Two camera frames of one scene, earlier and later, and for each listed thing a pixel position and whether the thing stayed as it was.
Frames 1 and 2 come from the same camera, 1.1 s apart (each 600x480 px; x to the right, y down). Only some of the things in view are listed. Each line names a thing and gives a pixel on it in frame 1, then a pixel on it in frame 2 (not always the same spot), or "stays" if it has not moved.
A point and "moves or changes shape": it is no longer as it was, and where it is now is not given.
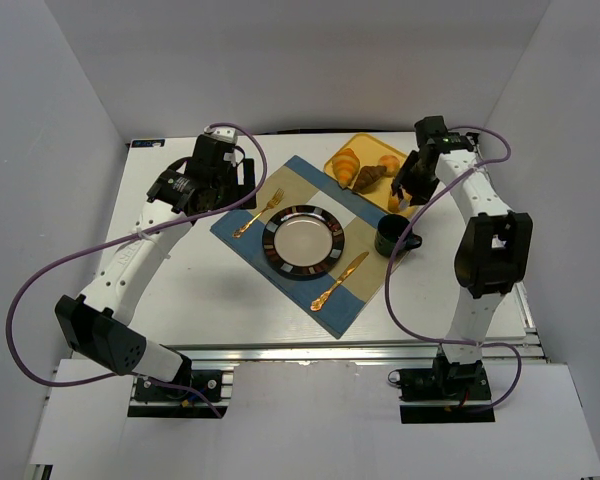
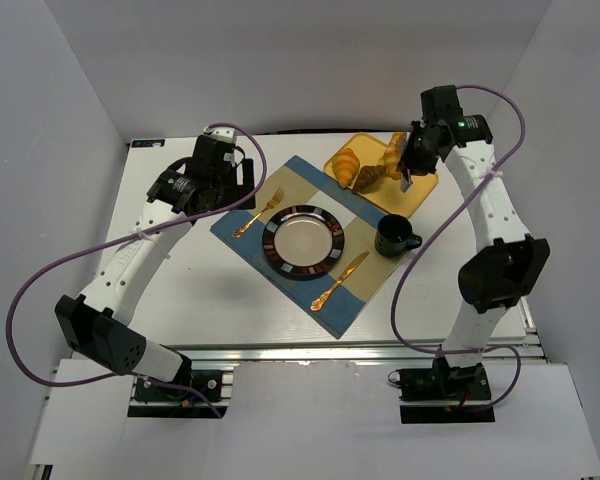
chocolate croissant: (367, 176) stays
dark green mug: (390, 230) stays
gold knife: (318, 302) stays
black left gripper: (247, 182) stays
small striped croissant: (393, 203) → (394, 152)
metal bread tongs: (405, 201) moves or changes shape
